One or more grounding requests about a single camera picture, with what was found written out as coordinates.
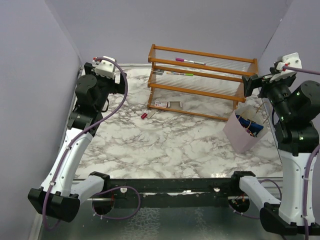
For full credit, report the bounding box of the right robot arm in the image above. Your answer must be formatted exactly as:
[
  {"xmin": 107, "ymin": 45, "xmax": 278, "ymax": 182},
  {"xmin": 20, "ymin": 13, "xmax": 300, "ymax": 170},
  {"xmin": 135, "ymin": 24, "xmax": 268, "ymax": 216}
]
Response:
[{"xmin": 229, "ymin": 75, "xmax": 320, "ymax": 238}]

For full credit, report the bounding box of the white paper bag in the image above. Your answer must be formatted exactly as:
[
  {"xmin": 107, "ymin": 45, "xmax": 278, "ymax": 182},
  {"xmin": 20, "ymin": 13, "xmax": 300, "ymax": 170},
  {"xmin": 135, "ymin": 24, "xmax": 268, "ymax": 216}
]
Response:
[{"xmin": 223, "ymin": 101, "xmax": 268, "ymax": 154}]

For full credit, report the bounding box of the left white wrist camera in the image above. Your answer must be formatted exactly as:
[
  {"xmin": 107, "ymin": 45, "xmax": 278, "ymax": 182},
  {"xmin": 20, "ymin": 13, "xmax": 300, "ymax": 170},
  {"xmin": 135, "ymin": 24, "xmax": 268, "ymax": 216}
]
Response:
[{"xmin": 92, "ymin": 57, "xmax": 116, "ymax": 79}]

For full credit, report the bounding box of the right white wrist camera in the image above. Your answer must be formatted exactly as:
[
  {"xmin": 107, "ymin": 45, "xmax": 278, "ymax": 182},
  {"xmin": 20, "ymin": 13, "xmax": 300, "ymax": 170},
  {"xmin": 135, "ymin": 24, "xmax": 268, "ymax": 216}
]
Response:
[{"xmin": 270, "ymin": 52, "xmax": 302, "ymax": 82}]

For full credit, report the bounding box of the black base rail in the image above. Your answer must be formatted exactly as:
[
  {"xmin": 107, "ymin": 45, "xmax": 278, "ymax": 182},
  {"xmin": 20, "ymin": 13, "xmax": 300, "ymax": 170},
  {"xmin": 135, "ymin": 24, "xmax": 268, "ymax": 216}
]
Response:
[{"xmin": 74, "ymin": 171, "xmax": 283, "ymax": 209}]

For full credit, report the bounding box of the green capped marker pen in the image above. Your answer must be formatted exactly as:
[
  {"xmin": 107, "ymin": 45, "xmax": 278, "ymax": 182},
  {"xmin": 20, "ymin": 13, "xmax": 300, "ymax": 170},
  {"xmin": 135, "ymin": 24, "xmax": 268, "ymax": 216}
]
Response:
[{"xmin": 166, "ymin": 71, "xmax": 194, "ymax": 77}]

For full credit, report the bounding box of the blue Burts chips bag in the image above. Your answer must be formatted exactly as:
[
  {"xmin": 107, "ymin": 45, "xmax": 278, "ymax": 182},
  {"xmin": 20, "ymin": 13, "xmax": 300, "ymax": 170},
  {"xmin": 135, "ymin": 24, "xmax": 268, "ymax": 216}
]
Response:
[{"xmin": 235, "ymin": 114, "xmax": 264, "ymax": 137}]

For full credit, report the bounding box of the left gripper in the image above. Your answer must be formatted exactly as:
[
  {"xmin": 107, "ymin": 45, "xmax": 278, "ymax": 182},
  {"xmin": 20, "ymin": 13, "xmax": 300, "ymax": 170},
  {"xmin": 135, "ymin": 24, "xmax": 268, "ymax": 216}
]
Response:
[{"xmin": 85, "ymin": 63, "xmax": 126, "ymax": 111}]

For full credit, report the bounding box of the magenta marker pen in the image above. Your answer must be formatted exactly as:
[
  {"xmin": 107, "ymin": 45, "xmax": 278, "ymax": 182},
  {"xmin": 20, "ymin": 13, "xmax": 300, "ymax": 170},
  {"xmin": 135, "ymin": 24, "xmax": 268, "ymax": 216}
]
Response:
[{"xmin": 175, "ymin": 57, "xmax": 206, "ymax": 66}]

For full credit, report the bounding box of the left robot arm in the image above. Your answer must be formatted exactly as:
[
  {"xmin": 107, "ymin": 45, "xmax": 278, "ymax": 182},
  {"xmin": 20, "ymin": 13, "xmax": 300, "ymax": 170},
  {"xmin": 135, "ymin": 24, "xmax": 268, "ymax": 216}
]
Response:
[{"xmin": 27, "ymin": 56, "xmax": 128, "ymax": 223}]

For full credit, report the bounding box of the purple cable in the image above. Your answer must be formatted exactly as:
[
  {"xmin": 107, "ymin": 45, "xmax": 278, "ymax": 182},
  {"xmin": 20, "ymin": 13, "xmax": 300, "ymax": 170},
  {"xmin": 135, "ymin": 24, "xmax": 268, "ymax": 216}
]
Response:
[
  {"xmin": 228, "ymin": 65, "xmax": 320, "ymax": 240},
  {"xmin": 41, "ymin": 56, "xmax": 142, "ymax": 231}
]

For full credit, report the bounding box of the red white card box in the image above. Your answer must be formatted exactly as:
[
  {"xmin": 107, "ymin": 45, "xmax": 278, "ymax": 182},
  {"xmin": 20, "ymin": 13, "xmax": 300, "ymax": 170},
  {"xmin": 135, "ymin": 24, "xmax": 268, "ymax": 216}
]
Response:
[{"xmin": 154, "ymin": 101, "xmax": 168, "ymax": 108}]

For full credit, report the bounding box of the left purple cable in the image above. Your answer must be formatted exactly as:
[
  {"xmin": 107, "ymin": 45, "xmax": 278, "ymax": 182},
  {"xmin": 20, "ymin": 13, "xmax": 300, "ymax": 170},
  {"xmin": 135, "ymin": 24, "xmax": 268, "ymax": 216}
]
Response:
[{"xmin": 41, "ymin": 56, "xmax": 142, "ymax": 231}]

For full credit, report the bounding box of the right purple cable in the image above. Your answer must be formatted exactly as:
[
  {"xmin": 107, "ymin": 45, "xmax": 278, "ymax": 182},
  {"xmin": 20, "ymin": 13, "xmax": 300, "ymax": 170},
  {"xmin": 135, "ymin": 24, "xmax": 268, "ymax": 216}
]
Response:
[{"xmin": 228, "ymin": 65, "xmax": 320, "ymax": 240}]

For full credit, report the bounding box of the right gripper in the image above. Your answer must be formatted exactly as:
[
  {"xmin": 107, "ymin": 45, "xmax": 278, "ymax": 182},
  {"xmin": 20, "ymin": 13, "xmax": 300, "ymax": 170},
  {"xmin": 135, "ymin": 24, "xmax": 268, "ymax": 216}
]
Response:
[{"xmin": 243, "ymin": 66, "xmax": 296, "ymax": 119}]

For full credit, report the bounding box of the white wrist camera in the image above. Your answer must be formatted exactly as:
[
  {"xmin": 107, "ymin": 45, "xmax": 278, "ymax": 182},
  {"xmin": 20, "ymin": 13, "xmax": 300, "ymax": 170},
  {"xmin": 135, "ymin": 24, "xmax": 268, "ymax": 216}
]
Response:
[
  {"xmin": 92, "ymin": 57, "xmax": 116, "ymax": 79},
  {"xmin": 270, "ymin": 52, "xmax": 302, "ymax": 82}
]

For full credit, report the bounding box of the small white eraser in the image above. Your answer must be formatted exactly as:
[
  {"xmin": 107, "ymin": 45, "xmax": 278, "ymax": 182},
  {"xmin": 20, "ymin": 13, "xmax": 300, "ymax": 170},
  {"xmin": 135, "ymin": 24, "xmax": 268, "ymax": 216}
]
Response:
[{"xmin": 147, "ymin": 111, "xmax": 156, "ymax": 119}]

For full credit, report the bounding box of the wooden shelf rack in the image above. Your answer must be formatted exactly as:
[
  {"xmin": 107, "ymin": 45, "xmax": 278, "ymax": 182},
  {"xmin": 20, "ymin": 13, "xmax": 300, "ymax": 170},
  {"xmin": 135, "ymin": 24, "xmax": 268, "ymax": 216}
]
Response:
[{"xmin": 147, "ymin": 44, "xmax": 258, "ymax": 121}]

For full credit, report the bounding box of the small red cylinder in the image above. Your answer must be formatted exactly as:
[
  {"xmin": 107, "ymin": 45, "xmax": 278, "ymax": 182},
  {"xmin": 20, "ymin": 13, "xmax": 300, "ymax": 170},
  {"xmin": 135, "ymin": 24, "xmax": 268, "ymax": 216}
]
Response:
[{"xmin": 141, "ymin": 113, "xmax": 148, "ymax": 119}]

